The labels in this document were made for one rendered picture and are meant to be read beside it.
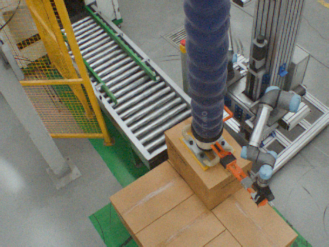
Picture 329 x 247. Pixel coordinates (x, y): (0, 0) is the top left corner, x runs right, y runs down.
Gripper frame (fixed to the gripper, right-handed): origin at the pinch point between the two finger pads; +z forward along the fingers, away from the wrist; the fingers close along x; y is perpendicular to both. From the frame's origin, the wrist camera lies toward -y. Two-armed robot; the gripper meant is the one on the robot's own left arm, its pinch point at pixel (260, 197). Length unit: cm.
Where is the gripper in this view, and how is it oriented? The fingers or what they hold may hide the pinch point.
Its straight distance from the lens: 247.7
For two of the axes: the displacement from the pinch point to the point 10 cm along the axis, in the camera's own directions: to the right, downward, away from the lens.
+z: 0.6, 6.0, 8.0
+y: -5.4, -6.5, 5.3
